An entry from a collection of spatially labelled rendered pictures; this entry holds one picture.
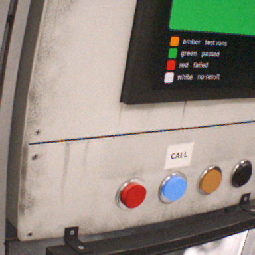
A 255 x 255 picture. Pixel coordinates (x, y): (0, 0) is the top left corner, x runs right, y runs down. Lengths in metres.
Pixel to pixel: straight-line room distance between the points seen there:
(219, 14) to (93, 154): 0.21
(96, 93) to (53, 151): 0.07
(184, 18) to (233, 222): 0.30
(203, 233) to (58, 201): 0.20
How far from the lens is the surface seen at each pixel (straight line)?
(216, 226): 0.96
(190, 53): 0.83
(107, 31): 0.79
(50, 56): 0.76
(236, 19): 0.87
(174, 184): 0.91
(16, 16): 0.74
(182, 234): 0.93
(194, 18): 0.82
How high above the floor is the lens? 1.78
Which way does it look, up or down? 20 degrees down
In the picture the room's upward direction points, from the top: 9 degrees clockwise
